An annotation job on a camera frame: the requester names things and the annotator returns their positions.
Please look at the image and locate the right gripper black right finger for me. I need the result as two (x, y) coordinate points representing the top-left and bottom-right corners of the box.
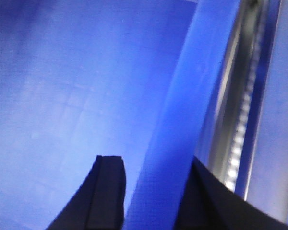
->
(176, 158), (288, 230)

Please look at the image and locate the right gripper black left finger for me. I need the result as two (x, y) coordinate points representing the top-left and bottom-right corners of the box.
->
(48, 155), (125, 230)

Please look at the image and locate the blue bin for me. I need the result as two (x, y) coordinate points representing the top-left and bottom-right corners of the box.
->
(0, 0), (242, 230)

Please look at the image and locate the steel roller rail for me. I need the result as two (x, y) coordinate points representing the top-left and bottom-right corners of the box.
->
(195, 0), (280, 196)

